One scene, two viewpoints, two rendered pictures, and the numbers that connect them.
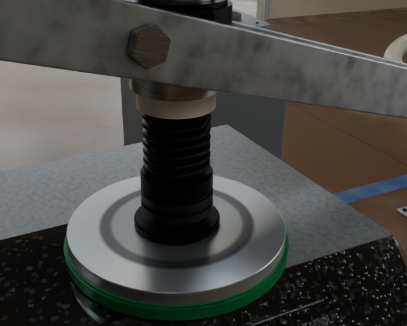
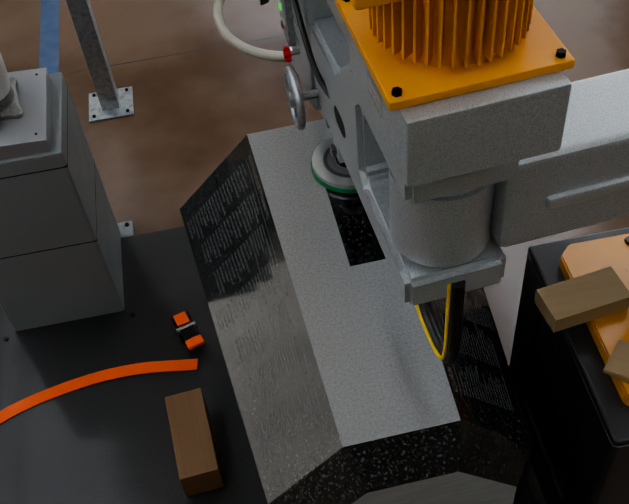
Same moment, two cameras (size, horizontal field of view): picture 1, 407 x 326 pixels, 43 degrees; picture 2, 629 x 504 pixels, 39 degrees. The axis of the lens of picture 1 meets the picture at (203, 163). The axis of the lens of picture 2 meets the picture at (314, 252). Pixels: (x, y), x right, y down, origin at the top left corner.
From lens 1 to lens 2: 223 cm
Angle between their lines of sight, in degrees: 57
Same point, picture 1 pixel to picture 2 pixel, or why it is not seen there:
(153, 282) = not seen: hidden behind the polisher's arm
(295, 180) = (316, 124)
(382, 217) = (93, 135)
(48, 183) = (290, 200)
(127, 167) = (284, 174)
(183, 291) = not seen: hidden behind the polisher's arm
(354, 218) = not seen: hidden behind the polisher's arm
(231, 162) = (291, 140)
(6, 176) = (279, 214)
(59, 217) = (321, 196)
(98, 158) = (270, 184)
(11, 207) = (309, 210)
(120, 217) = (343, 172)
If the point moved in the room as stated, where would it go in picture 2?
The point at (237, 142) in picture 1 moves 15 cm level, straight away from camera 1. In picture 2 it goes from (271, 134) to (224, 125)
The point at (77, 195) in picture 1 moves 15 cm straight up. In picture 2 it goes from (305, 191) to (300, 150)
